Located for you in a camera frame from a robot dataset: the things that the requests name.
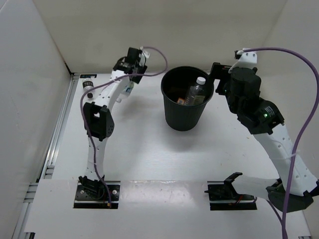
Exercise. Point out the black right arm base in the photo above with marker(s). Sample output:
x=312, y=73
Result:
x=223, y=196

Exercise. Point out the clear bottle blue label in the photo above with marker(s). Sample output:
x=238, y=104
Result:
x=126, y=92

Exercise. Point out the aluminium frame rail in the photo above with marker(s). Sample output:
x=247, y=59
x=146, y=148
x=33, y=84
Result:
x=55, y=143

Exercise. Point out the black plastic waste bin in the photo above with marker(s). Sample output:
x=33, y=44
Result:
x=175, y=86

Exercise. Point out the clear plastic bottle white cap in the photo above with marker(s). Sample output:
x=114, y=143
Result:
x=196, y=93

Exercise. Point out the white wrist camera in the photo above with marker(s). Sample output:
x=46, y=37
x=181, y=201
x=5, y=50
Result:
x=144, y=56
x=245, y=59

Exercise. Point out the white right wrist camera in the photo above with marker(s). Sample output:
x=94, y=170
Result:
x=245, y=59

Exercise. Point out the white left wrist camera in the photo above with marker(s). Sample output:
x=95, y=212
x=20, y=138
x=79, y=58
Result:
x=144, y=56

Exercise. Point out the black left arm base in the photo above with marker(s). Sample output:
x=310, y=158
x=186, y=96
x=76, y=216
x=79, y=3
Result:
x=94, y=195

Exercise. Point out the orange cap juice bottle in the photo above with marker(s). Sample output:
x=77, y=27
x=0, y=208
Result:
x=180, y=101

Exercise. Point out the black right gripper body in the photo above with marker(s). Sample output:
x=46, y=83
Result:
x=230, y=98

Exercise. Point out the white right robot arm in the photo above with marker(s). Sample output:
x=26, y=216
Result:
x=262, y=118

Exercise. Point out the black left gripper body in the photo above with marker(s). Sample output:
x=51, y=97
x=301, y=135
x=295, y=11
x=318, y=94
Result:
x=141, y=69

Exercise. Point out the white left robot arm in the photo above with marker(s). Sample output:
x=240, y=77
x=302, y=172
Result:
x=98, y=112

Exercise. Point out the small bottle black cap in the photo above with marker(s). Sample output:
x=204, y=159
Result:
x=87, y=84

